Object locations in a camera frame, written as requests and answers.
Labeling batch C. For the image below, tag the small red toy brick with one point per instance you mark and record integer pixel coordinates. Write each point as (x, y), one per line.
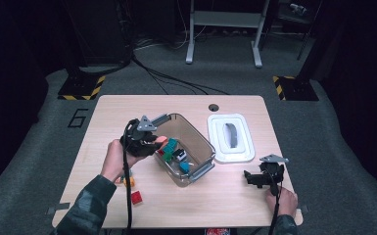
(160, 152)

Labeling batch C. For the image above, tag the green toy brick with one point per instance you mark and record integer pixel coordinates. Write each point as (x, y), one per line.
(167, 157)

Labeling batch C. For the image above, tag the black equipment cabinet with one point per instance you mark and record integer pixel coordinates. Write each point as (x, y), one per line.
(98, 29)

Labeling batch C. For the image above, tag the black and white toy brick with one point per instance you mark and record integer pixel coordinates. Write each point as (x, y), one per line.
(179, 154)

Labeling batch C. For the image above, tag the yellow toy brick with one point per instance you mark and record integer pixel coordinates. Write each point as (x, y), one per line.
(130, 181)

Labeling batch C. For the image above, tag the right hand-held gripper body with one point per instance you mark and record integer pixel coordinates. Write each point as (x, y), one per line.
(274, 169)

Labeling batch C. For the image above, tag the salmon toy brick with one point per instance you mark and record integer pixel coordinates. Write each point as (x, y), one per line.
(161, 140)

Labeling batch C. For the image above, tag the person's right hand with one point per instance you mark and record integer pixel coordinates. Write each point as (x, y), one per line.
(285, 202)

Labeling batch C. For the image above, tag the person's left hand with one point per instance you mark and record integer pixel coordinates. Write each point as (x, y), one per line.
(114, 163)

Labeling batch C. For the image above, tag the teal toy brick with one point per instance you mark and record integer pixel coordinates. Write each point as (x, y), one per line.
(173, 142)
(168, 149)
(185, 167)

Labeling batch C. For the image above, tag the white metal desk frame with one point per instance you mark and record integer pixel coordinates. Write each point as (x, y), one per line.
(225, 19)

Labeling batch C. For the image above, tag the grey device on shelf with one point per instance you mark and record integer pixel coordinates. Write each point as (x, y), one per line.
(298, 8)

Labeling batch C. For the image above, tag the grey tape strip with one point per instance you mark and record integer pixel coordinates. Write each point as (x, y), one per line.
(58, 207)
(304, 209)

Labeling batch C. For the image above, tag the black striped-edge stand base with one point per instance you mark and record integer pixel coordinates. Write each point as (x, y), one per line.
(298, 88)
(78, 88)

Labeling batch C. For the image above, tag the white bin lid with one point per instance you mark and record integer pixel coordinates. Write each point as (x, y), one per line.
(241, 153)

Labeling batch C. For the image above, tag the red label sticker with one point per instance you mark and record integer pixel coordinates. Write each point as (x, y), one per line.
(218, 231)

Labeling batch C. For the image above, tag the clear plastic storage bin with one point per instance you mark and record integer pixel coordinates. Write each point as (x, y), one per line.
(197, 143)

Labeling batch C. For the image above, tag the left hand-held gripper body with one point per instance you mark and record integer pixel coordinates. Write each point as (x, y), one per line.
(135, 140)

